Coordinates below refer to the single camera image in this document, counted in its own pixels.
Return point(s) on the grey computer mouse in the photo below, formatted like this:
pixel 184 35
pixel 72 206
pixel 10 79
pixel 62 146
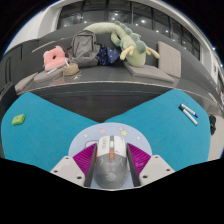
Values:
pixel 111 163

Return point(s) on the grey backpack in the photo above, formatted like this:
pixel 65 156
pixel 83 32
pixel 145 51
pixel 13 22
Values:
pixel 83 48

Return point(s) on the round light blue mouse pad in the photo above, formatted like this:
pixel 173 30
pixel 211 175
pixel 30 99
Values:
pixel 96 130

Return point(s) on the dark grey bench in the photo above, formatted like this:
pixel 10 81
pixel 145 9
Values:
pixel 103 100

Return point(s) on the upright square grey cushion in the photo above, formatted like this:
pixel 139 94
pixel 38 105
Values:
pixel 169 59

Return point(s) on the white marker with blue cap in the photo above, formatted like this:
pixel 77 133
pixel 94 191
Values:
pixel 188 110

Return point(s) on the flat grey seat cushion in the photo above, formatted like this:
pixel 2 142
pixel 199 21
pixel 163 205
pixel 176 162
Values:
pixel 150 72

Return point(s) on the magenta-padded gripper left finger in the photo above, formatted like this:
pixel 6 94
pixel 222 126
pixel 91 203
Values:
pixel 68 169

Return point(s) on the pink plush cushion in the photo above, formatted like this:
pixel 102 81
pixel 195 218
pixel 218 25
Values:
pixel 54 58

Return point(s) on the green rectangular case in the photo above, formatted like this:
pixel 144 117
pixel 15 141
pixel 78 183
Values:
pixel 18 119

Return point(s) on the navy blue patterned bag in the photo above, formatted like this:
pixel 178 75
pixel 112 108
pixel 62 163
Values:
pixel 108 56

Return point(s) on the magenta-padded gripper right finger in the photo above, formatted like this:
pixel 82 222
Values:
pixel 155 169

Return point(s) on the small square grey cushion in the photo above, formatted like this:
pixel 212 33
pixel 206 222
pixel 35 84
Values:
pixel 26 82

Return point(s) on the green dragon plush toy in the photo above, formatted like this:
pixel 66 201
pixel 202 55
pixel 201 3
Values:
pixel 131 46

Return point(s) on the round grey seat cushion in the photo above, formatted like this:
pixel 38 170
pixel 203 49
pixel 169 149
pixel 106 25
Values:
pixel 46 75

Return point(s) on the black bag on floor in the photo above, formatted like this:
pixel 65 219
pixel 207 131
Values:
pixel 212 125

